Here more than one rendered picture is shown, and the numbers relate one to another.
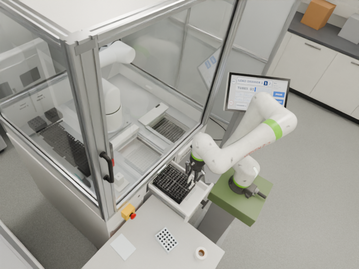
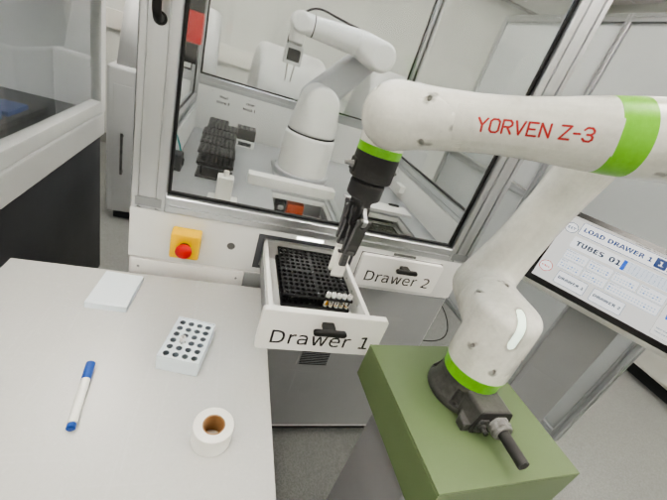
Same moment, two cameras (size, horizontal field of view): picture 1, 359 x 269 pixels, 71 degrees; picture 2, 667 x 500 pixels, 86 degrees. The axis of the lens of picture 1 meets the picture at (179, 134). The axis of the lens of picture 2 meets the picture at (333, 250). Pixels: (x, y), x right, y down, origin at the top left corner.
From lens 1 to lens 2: 1.13 m
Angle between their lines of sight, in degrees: 38
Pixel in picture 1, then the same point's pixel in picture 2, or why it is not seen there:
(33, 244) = not seen: hidden behind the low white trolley
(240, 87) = (584, 246)
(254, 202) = (472, 452)
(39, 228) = not seen: hidden behind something
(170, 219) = (242, 334)
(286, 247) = not seen: outside the picture
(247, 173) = (486, 312)
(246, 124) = (547, 181)
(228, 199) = (401, 387)
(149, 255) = (128, 337)
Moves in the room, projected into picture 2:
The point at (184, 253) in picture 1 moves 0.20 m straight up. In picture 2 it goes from (186, 400) to (200, 322)
